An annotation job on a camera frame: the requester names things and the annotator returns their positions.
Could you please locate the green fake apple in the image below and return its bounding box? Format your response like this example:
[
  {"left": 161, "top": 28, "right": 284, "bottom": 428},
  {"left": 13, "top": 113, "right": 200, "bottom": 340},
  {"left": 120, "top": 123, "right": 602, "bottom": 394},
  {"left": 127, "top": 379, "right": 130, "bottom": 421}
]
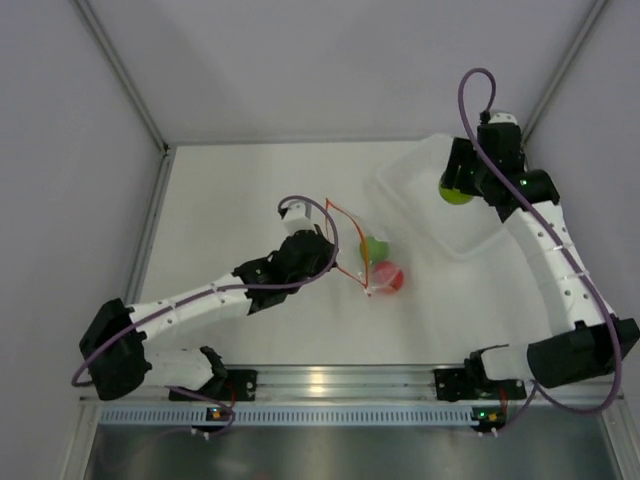
[{"left": 438, "top": 182, "right": 473, "bottom": 206}]

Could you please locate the clear zip top bag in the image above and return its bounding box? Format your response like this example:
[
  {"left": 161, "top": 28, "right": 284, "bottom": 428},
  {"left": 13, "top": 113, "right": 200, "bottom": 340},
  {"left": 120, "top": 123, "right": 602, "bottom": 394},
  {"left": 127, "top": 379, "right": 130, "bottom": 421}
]
[{"left": 324, "top": 198, "right": 405, "bottom": 296}]

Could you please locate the green fake lime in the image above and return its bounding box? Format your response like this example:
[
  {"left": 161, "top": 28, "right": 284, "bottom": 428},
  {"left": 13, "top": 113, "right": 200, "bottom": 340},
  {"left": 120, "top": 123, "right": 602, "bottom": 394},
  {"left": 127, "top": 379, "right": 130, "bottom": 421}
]
[{"left": 359, "top": 236, "right": 390, "bottom": 264}]

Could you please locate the red fake tomato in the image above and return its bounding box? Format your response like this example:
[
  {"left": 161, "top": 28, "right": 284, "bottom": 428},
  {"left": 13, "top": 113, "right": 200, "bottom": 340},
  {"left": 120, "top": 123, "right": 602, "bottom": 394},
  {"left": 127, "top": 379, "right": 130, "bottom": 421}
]
[{"left": 371, "top": 260, "right": 405, "bottom": 294}]

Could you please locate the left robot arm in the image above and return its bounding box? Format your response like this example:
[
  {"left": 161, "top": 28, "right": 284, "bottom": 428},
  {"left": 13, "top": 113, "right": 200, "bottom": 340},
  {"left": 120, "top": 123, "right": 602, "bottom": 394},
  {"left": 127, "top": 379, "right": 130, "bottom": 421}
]
[{"left": 72, "top": 230, "right": 338, "bottom": 401}]

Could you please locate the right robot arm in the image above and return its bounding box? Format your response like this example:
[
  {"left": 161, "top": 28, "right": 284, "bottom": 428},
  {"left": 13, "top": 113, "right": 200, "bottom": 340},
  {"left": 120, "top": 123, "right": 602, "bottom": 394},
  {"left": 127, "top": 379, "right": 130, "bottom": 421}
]
[{"left": 440, "top": 122, "right": 639, "bottom": 397}]

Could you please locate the white perforated plastic basket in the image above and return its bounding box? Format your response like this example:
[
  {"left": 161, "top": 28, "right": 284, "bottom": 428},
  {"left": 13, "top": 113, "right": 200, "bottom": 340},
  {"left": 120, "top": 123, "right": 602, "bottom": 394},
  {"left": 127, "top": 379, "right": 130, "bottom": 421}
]
[{"left": 374, "top": 133, "right": 506, "bottom": 261}]

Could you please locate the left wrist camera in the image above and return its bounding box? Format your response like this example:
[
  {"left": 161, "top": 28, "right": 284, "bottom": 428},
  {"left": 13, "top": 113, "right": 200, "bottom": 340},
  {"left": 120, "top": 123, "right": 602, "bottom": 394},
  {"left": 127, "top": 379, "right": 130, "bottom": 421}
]
[{"left": 278, "top": 200, "right": 315, "bottom": 236}]

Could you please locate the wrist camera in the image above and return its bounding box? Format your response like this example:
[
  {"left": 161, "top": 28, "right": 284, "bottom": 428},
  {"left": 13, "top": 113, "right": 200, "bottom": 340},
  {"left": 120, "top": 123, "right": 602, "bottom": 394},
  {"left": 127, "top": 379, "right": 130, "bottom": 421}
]
[
  {"left": 278, "top": 200, "right": 315, "bottom": 236},
  {"left": 480, "top": 110, "right": 519, "bottom": 125}
]

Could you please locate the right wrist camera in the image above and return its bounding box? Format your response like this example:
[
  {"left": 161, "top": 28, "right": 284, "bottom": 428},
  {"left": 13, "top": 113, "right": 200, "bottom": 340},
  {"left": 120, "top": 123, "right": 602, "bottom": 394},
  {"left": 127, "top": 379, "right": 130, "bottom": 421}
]
[{"left": 480, "top": 110, "right": 519, "bottom": 125}]

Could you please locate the aluminium mounting rail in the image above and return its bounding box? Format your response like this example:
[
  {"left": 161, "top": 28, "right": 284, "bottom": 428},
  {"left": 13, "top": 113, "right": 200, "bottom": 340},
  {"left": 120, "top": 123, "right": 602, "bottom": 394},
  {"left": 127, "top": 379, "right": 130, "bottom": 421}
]
[{"left": 79, "top": 363, "right": 624, "bottom": 402}]

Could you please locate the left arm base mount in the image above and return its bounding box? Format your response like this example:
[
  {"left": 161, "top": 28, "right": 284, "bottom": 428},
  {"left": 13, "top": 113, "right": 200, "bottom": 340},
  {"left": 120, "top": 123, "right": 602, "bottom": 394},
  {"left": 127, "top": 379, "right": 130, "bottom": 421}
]
[{"left": 193, "top": 368, "right": 258, "bottom": 402}]

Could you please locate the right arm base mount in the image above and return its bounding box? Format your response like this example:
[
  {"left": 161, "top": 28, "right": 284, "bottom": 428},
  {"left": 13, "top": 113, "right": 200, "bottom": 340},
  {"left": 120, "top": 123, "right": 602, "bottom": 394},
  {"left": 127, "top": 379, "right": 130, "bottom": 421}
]
[{"left": 433, "top": 368, "right": 527, "bottom": 402}]

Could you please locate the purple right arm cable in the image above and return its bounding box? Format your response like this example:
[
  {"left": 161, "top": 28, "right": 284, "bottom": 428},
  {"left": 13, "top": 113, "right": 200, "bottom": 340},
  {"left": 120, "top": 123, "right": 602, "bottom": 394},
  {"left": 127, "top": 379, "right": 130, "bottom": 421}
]
[{"left": 457, "top": 67, "right": 625, "bottom": 441}]

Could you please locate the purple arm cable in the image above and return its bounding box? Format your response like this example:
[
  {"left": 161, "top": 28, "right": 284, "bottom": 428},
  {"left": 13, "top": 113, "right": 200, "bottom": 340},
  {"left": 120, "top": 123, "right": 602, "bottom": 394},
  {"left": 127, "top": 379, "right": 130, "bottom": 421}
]
[
  {"left": 69, "top": 194, "right": 343, "bottom": 389},
  {"left": 457, "top": 67, "right": 625, "bottom": 441}
]

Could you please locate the white slotted cable duct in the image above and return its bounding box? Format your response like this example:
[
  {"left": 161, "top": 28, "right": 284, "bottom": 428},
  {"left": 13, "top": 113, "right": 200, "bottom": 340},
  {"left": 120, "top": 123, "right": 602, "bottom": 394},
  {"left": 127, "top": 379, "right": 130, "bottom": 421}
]
[{"left": 99, "top": 405, "right": 501, "bottom": 427}]

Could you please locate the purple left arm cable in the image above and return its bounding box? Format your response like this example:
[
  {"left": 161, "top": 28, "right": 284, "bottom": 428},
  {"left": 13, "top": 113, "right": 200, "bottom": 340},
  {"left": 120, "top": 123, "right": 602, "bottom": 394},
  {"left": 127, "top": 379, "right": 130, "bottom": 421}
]
[{"left": 69, "top": 194, "right": 343, "bottom": 389}]

